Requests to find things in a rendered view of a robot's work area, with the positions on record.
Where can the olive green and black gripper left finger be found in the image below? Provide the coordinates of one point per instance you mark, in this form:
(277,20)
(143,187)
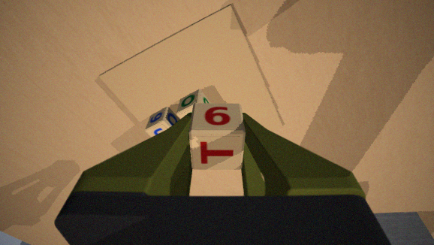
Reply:
(150,166)

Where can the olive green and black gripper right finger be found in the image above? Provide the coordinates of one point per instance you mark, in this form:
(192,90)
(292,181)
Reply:
(288,168)

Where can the beige letter block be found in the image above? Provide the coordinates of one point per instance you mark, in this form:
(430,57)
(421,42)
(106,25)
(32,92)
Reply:
(186,103)
(160,121)
(217,136)

